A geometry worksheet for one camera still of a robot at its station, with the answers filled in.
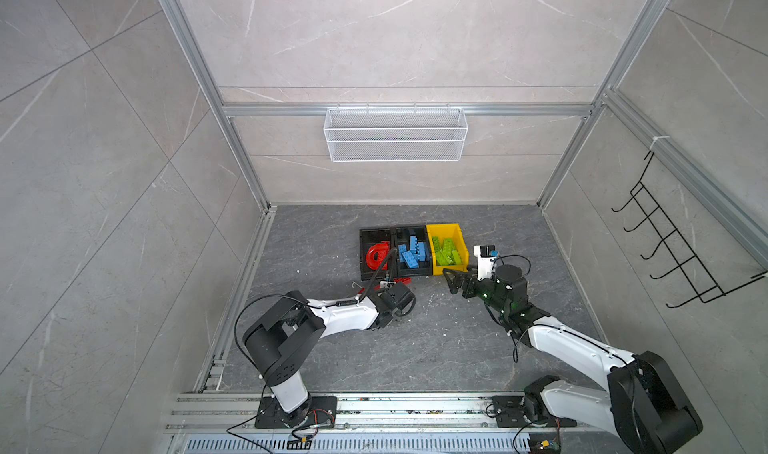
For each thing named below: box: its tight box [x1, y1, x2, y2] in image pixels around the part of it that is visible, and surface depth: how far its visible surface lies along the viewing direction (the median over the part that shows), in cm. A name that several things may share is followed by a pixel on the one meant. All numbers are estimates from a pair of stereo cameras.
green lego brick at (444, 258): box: [436, 249, 455, 266], surface depth 103 cm
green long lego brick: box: [443, 238, 453, 257], surface depth 103 cm
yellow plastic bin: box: [426, 223, 469, 276], surface depth 106 cm
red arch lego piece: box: [366, 241, 390, 270], surface depth 105 cm
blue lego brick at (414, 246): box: [410, 235, 419, 254], surface depth 106 cm
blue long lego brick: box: [401, 251, 419, 269], surface depth 100 cm
